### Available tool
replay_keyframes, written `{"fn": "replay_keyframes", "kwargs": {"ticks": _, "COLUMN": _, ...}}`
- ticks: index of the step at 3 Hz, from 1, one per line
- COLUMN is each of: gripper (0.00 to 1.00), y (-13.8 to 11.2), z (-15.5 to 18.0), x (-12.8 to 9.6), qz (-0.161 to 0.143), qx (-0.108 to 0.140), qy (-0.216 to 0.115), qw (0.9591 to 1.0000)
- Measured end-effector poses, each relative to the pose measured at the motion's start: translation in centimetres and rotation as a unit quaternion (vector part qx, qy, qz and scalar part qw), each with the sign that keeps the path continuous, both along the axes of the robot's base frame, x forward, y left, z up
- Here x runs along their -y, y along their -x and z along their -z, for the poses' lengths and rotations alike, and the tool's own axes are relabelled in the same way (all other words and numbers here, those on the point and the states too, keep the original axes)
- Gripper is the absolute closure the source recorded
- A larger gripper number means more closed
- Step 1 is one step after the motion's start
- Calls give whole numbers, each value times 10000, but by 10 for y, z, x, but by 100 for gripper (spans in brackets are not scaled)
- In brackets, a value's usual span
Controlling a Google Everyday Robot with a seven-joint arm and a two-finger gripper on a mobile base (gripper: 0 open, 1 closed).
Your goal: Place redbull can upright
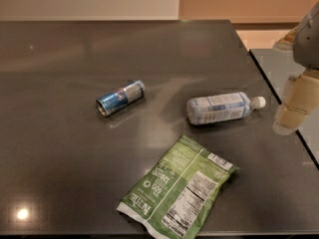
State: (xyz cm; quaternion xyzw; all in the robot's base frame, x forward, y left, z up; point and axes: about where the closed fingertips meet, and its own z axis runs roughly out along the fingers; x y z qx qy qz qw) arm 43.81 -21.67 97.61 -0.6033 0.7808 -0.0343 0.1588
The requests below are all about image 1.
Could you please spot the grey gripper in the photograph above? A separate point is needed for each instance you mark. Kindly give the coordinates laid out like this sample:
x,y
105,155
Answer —
x,y
307,41

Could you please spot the blue silver Red Bull can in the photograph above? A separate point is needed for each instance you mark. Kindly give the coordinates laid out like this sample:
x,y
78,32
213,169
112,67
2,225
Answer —
x,y
119,98

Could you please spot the adjacent dark side table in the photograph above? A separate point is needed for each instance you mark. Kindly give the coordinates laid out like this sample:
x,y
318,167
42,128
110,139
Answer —
x,y
276,68

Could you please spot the clear plastic water bottle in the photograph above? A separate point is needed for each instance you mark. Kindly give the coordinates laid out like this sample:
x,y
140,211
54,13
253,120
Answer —
x,y
211,109

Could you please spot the green chip bag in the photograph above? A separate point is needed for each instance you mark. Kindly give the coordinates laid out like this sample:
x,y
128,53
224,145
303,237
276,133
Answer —
x,y
175,197

